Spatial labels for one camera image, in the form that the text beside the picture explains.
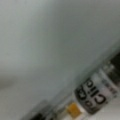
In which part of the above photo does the black pen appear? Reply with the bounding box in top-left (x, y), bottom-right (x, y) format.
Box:
top-left (22, 52), bottom-right (120, 120)

